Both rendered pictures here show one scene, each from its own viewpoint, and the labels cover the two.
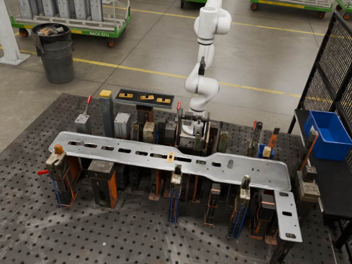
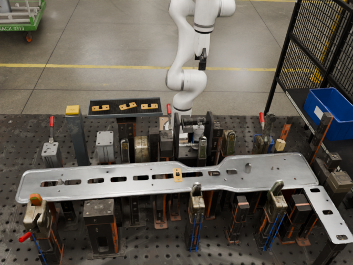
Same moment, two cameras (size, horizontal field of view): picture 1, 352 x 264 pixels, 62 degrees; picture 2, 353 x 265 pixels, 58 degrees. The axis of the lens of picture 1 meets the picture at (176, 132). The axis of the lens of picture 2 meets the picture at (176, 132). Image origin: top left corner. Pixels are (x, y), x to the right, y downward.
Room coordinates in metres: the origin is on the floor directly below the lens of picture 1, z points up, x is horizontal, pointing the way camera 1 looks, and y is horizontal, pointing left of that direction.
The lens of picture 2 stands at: (0.25, 0.32, 2.13)
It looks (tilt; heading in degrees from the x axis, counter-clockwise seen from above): 41 degrees down; 344
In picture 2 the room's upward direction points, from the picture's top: 4 degrees clockwise
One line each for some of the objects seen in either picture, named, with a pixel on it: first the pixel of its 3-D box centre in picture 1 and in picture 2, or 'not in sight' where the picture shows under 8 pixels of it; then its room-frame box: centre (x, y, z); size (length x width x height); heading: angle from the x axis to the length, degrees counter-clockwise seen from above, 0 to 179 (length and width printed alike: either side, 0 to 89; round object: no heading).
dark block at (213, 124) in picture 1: (210, 149); (212, 153); (1.39, -0.23, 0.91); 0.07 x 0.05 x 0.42; 174
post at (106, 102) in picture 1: (109, 122); (79, 144); (1.59, 0.47, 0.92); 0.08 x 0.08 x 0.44; 84
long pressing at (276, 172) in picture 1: (166, 158); (173, 177); (1.20, 0.04, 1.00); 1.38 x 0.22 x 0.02; 84
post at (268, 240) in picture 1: (276, 220); (309, 220); (0.93, -0.57, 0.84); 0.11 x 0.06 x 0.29; 174
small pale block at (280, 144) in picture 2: (260, 170); (272, 165); (1.26, -0.54, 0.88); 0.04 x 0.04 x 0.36; 84
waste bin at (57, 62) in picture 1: (56, 54); not in sight; (3.72, 1.72, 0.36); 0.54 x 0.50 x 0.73; 169
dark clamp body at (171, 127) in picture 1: (169, 147); (165, 161); (1.40, 0.03, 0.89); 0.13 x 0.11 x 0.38; 174
